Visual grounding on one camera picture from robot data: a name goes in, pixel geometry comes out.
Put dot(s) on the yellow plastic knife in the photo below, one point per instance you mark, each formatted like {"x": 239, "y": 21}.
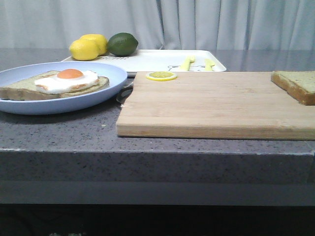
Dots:
{"x": 209, "y": 64}

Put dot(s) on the front yellow lemon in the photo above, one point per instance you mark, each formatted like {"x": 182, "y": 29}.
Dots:
{"x": 84, "y": 49}

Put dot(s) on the lemon slice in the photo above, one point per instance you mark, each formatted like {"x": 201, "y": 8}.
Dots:
{"x": 161, "y": 76}

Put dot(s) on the metal cutting board handle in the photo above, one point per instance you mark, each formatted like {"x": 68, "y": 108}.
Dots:
{"x": 124, "y": 93}

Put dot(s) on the white curtain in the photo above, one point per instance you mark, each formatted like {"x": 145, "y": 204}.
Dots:
{"x": 162, "y": 24}

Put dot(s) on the yellow lemon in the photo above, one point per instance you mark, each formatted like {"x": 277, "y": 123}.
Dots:
{"x": 99, "y": 39}
{"x": 84, "y": 49}

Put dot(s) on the yellow plastic fork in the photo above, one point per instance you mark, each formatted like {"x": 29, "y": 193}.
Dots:
{"x": 187, "y": 62}

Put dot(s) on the fried egg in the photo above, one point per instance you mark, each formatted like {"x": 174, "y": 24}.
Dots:
{"x": 68, "y": 80}

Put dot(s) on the wooden cutting board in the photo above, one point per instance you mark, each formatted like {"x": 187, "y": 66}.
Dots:
{"x": 215, "y": 105}

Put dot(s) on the bread slice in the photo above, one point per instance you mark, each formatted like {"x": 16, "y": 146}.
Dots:
{"x": 298, "y": 84}
{"x": 25, "y": 89}

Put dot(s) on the light blue plate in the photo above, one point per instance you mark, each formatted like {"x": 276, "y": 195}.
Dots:
{"x": 116, "y": 75}

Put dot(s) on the green lime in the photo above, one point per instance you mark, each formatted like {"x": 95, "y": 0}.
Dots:
{"x": 122, "y": 44}

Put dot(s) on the rear yellow lemon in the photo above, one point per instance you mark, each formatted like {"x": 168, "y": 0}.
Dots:
{"x": 99, "y": 39}

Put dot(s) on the white serving tray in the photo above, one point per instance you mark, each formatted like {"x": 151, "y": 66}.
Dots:
{"x": 160, "y": 60}

